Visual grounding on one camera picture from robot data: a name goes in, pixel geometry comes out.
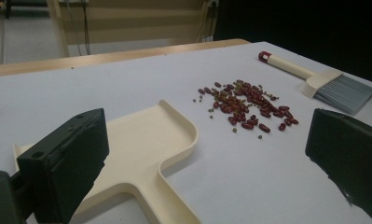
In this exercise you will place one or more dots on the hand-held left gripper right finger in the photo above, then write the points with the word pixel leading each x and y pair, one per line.
pixel 348 155

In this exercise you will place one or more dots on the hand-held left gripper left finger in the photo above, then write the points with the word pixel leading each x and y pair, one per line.
pixel 65 161

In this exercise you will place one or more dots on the cream brush with grey bristles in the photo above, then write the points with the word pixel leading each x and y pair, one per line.
pixel 326 84

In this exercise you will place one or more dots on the cream plastic dustpan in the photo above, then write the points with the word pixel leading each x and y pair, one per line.
pixel 143 146

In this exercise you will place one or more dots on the pile of red and green beans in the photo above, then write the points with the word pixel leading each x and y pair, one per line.
pixel 245 105

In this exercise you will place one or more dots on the beige wooden frame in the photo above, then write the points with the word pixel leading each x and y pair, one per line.
pixel 137 21

